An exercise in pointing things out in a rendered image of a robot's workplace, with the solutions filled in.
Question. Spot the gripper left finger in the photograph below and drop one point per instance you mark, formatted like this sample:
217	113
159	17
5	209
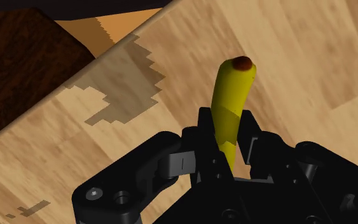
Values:
154	164

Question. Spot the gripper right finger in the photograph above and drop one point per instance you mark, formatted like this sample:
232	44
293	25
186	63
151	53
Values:
290	161

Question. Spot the yellow banana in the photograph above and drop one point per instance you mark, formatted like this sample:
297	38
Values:
230	102

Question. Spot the dark brown wooden robot stand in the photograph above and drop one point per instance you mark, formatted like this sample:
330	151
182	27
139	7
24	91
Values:
23	68

